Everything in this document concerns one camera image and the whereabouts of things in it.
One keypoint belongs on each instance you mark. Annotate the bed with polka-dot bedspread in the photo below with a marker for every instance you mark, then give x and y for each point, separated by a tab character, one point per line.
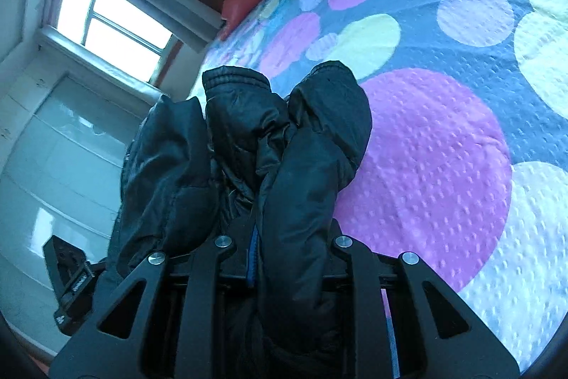
421	161

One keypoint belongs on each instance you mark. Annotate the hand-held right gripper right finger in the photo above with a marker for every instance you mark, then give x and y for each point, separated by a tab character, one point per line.
350	268

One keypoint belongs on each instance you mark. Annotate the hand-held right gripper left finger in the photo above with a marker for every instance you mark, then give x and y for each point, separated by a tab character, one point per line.
252	263

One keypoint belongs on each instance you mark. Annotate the white glossy wardrobe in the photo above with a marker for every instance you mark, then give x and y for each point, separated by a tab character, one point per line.
53	166

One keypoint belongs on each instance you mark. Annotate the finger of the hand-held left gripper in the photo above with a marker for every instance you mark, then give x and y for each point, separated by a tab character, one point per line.
62	254

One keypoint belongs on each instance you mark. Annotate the grey curtain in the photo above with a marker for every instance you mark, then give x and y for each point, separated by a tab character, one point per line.
177	19

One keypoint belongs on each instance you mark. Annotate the window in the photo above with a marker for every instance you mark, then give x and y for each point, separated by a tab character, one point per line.
111	19

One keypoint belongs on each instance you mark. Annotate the black puffer jacket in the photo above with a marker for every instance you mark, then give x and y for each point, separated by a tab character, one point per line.
310	183

